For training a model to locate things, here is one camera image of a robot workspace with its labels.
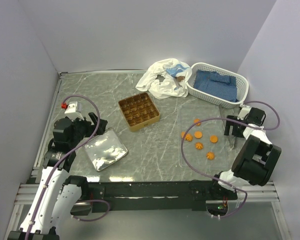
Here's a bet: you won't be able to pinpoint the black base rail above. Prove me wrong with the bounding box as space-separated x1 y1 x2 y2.
69 181 238 216

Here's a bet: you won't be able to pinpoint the clear plastic tray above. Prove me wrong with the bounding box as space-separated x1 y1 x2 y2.
177 104 229 173

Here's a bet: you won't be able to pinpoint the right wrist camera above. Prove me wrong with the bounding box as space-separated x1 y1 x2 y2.
237 103 252 121

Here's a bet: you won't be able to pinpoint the white crumpled shirt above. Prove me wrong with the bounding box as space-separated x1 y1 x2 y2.
135 58 192 100

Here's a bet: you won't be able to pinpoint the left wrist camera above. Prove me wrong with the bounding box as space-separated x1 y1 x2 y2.
61 101 84 121

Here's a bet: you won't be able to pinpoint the blue folded cloth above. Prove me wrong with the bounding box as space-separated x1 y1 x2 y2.
193 70 238 103

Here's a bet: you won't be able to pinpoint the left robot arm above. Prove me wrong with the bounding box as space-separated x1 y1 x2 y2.
7 112 108 240

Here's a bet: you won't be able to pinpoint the silver tin lid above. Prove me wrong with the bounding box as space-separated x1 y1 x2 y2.
83 128 128 172

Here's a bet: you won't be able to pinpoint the white laundry basket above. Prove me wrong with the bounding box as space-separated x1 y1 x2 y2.
186 62 249 109

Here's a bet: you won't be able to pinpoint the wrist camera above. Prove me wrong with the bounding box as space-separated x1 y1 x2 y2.
237 103 252 121
61 101 84 121

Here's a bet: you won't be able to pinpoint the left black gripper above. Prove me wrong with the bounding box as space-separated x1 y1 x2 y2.
68 111 107 148

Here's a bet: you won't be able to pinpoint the gold cookie tin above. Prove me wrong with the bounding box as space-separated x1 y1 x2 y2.
118 92 160 132

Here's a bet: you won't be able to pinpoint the metal tongs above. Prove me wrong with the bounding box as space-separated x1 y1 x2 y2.
227 135 237 149

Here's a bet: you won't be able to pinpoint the swirl orange cookie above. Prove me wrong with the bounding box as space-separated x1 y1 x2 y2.
206 151 215 160
185 133 193 142
194 142 204 150

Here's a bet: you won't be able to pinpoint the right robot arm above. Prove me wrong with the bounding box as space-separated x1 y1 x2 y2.
208 104 282 200

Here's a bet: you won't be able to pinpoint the round orange cookie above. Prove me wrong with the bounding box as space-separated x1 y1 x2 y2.
194 131 203 139
209 135 219 143
194 118 201 126

